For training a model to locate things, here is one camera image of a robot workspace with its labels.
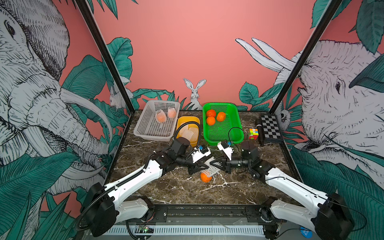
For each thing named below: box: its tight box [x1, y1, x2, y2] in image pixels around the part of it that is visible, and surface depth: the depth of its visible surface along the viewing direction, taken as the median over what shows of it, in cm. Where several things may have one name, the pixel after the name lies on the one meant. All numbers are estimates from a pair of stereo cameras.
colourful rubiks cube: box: [249, 128, 259, 141], surface depth 105 cm
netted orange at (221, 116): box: [216, 112, 226, 122], surface depth 113 cm
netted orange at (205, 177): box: [200, 171, 213, 183], surface depth 73 cm
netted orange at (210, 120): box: [206, 116, 216, 126], surface depth 110 cm
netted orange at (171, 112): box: [167, 107, 177, 119], surface depth 113 cm
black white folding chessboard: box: [261, 114, 284, 142], surface depth 109 cm
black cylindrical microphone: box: [256, 117, 264, 147], surface depth 107 cm
